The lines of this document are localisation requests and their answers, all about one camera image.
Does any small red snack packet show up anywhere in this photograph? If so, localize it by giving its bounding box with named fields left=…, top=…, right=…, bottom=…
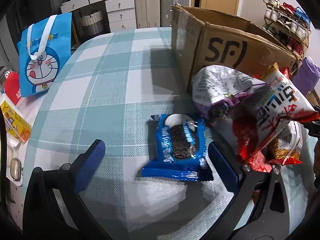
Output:
left=248, top=151, right=272, bottom=173

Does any white drawer desk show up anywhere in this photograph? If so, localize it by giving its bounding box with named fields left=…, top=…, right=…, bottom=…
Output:
left=61, top=0, right=137, bottom=32

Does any woven laundry basket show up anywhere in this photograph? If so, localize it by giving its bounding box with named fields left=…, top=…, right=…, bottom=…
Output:
left=80, top=10, right=105, bottom=36

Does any blue Oreo cookie packet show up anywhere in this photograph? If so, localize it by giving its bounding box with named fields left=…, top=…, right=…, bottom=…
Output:
left=141, top=113, right=213, bottom=181

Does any yellow snack box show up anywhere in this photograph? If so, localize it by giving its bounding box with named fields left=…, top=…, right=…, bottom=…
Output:
left=1, top=100, right=32, bottom=143

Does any blue Doraemon tote bag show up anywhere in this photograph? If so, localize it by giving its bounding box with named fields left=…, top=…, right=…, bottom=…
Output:
left=18, top=12, right=72, bottom=97

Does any purple plastic bag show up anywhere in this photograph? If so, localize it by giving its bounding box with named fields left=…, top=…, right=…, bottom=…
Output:
left=292, top=56, right=319, bottom=96

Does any beige suitcase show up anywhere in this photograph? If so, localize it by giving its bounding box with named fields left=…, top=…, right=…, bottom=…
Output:
left=135, top=0, right=161, bottom=29

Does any plaid table cloth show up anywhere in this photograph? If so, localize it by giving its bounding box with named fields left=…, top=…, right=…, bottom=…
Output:
left=22, top=26, right=316, bottom=240

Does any white red noodle snack bag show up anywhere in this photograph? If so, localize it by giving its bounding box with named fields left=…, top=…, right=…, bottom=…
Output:
left=232, top=63, right=319, bottom=161

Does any SF cardboard box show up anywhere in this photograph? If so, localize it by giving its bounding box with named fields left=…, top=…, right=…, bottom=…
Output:
left=171, top=5, right=296, bottom=92

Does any orange stick snack bag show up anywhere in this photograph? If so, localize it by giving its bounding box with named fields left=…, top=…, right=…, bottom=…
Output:
left=267, top=121, right=303, bottom=166

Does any purple silver snack bag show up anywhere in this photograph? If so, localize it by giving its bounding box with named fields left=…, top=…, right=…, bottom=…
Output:
left=192, top=65, right=269, bottom=120

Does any shoe rack with shoes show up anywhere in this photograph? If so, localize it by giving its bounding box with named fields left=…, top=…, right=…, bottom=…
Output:
left=263, top=0, right=312, bottom=65

